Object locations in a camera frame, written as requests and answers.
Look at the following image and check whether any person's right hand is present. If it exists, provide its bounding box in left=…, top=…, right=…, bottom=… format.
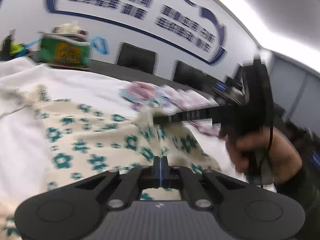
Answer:
left=220, top=126, right=303, bottom=187

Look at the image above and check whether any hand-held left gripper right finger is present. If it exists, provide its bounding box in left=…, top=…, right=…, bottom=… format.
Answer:
left=160, top=156, right=248, bottom=210

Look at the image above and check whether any yellow-green cloth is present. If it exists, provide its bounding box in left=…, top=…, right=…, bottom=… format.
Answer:
left=9, top=42, right=24, bottom=56

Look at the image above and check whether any white fluffy towel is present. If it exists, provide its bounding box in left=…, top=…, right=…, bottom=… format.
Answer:
left=0, top=56, right=250, bottom=240

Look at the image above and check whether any black office chair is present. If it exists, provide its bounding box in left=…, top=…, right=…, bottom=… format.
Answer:
left=173, top=60, right=208, bottom=88
left=117, top=42, right=157, bottom=75

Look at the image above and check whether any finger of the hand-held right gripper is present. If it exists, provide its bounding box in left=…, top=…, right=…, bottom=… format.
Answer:
left=152, top=106, right=213, bottom=125

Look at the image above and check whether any cream cloth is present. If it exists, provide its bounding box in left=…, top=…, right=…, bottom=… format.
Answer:
left=51, top=22, right=87, bottom=37

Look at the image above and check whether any cream green-flowered garment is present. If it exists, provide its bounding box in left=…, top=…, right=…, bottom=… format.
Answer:
left=0, top=84, right=225, bottom=240

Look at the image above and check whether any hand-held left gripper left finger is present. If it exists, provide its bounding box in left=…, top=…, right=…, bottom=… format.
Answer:
left=72, top=156, right=160, bottom=210

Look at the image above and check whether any pink floral garment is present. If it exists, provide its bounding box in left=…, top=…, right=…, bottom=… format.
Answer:
left=160, top=85, right=221, bottom=137

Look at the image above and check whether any blue desk sign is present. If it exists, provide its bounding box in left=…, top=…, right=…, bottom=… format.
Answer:
left=214, top=80, right=228, bottom=92

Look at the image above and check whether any pink and blue garment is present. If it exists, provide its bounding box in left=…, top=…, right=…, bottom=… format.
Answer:
left=120, top=81, right=171, bottom=111

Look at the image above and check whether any black radios holder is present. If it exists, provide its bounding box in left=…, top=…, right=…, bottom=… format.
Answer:
left=1, top=31, right=14, bottom=61

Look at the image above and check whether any green zip bag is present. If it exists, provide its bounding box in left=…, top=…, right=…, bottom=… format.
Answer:
left=22, top=31, right=109, bottom=69

